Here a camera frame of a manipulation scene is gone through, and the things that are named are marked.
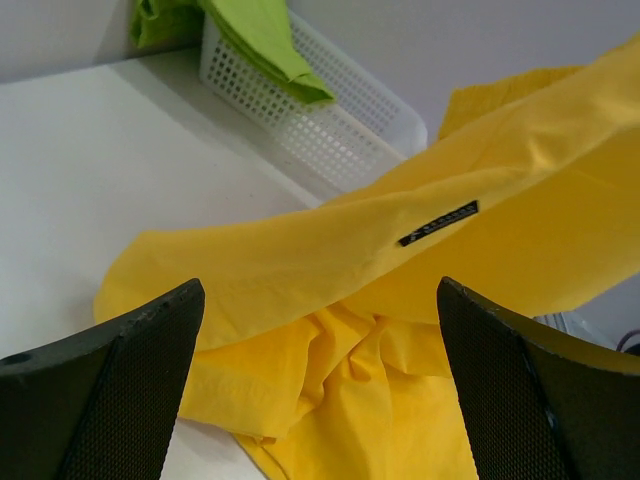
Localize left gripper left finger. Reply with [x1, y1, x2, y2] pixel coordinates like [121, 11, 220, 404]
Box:
[1, 279, 205, 479]

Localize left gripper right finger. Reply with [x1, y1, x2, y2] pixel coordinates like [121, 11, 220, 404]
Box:
[437, 277, 639, 479]

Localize yellow shorts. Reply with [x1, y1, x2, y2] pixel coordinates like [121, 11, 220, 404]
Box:
[94, 38, 639, 479]

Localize green folded shorts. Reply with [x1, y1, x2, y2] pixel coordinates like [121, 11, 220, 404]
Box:
[130, 0, 335, 104]

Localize white perforated plastic basket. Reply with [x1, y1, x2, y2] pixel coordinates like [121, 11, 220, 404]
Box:
[200, 14, 428, 200]

